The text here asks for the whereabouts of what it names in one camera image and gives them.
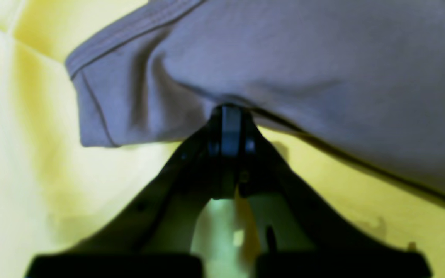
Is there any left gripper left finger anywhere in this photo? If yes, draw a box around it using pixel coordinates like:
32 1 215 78
26 105 242 278

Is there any yellow table cloth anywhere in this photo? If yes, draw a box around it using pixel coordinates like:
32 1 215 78
0 0 445 278

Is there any brown T-shirt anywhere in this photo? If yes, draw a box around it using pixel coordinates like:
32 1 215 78
65 0 445 196

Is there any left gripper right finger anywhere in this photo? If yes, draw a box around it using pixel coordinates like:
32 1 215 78
238 109 432 278

